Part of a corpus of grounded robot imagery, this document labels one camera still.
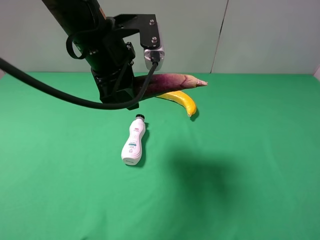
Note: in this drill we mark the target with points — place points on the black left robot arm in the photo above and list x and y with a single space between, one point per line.
86 27

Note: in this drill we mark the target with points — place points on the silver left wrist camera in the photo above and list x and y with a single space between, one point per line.
154 52

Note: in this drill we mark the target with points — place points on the yellow banana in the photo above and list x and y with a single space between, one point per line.
182 99

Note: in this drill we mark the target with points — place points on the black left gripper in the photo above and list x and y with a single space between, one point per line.
112 71

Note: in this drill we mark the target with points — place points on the purple eggplant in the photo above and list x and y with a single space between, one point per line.
171 82

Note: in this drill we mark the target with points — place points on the white plastic bottle black cap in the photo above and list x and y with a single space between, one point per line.
132 150

